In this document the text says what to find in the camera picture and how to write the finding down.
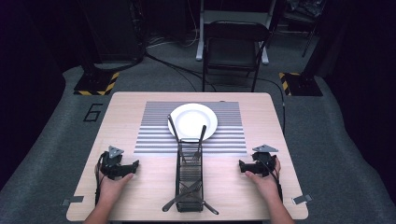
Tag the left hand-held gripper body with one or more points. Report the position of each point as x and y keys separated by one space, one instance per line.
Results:
x=109 y=163

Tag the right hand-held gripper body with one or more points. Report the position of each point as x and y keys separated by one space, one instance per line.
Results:
x=264 y=163

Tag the metal fork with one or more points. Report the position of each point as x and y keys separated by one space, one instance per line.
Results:
x=200 y=140
x=210 y=209

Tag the metal knife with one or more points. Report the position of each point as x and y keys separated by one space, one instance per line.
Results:
x=174 y=130
x=182 y=196

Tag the person's right hand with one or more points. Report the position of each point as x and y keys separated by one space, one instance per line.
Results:
x=264 y=186

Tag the person's left hand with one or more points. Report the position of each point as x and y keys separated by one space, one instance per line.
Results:
x=110 y=188

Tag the grey striped placemat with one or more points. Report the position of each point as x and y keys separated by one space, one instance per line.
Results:
x=152 y=137

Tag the grey tape strip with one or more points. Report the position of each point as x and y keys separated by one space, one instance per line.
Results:
x=73 y=200
x=302 y=199

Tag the white plate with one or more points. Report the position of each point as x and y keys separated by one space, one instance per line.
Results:
x=193 y=119

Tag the black base with hazard stripes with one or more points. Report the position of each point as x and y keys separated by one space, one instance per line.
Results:
x=93 y=84
x=302 y=85

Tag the black folding chair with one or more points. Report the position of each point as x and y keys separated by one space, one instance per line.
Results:
x=232 y=53

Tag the black cabinet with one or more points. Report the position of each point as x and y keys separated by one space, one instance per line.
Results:
x=112 y=28

